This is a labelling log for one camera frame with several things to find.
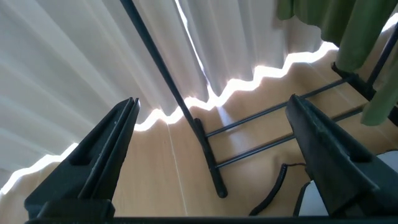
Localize black cable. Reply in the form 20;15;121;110
248;162;308;217

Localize black clothes rack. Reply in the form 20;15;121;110
119;0;398;199

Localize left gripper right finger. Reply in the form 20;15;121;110
285;94;398;217

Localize beige curtain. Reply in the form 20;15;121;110
0;0;340;189

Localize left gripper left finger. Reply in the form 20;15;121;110
24;97;141;218

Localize green printed t-shirt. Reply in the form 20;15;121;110
276;0;398;127

